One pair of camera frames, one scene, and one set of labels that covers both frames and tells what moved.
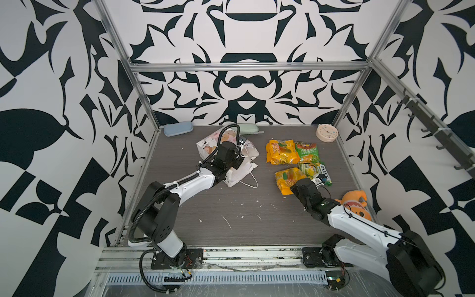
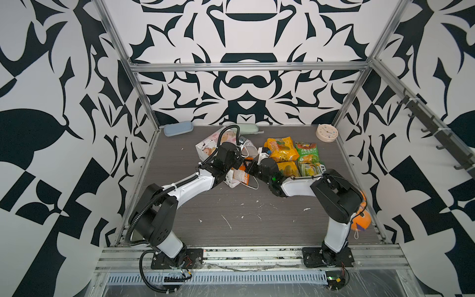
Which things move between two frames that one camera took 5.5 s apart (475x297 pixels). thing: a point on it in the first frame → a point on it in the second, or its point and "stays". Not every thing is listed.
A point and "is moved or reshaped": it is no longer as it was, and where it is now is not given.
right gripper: (295, 189) → (252, 167)
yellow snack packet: (282, 152) stays
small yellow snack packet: (287, 178) is moved or reshaped
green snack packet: (308, 152) stays
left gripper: (239, 159) stays
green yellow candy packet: (313, 169) stays
